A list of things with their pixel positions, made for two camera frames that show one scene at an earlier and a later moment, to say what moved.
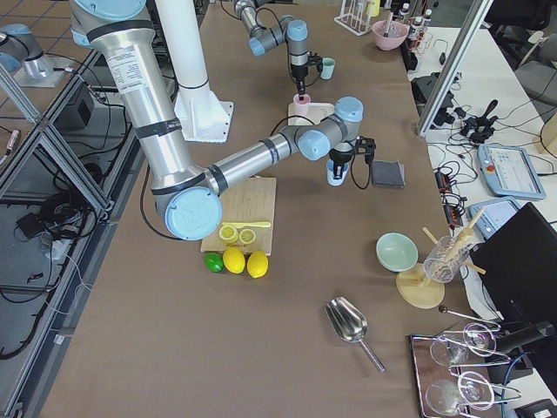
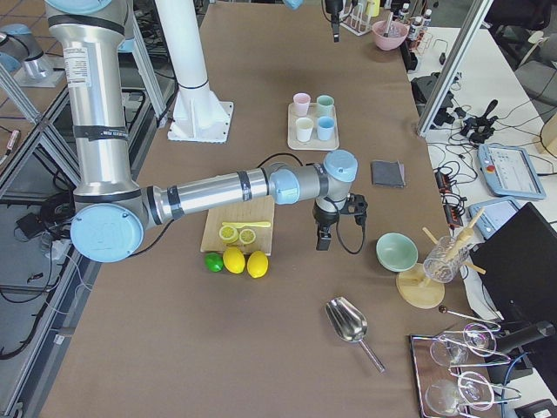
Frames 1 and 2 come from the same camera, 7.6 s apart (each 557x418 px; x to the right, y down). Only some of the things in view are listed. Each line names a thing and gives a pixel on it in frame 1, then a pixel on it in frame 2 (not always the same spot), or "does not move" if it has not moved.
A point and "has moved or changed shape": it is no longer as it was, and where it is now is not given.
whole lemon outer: x=257 y=264 does not move
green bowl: x=396 y=252 does not move
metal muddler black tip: x=385 y=33 does not move
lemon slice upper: x=228 y=234 does not move
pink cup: x=300 y=106 does not move
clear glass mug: x=445 y=259 does not move
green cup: x=327 y=69 to x=325 y=105
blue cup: x=331 y=174 has moved or changed shape
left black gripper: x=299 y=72 to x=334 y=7
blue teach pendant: x=508 y=171 does not move
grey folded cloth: x=388 y=174 does not move
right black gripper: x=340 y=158 to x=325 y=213
